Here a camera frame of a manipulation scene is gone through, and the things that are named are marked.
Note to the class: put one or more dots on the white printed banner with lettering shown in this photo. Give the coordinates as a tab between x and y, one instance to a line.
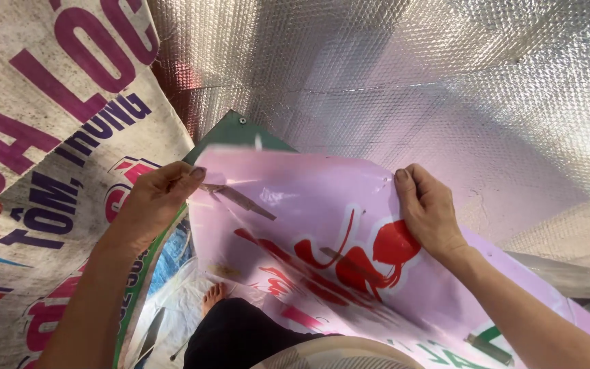
54	169

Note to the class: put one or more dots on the person's black trouser leg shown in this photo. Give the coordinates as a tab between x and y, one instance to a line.
236	335

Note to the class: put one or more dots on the person's right hand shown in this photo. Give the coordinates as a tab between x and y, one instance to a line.
430	212

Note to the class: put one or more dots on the person's left hand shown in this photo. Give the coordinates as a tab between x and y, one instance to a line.
154	202

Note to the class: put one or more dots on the green board with screw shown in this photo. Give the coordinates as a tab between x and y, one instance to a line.
233	134

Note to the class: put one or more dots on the silver bubble foil insulation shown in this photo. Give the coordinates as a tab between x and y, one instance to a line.
402	97

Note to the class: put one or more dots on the pink printed banner sheet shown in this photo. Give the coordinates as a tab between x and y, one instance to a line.
356	256

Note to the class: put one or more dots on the person's bare foot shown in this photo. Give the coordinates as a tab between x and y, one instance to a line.
213	297

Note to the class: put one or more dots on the clear plastic sheet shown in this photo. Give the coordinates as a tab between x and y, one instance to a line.
172	312

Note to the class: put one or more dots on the grey metal rod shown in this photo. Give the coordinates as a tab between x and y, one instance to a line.
187	344

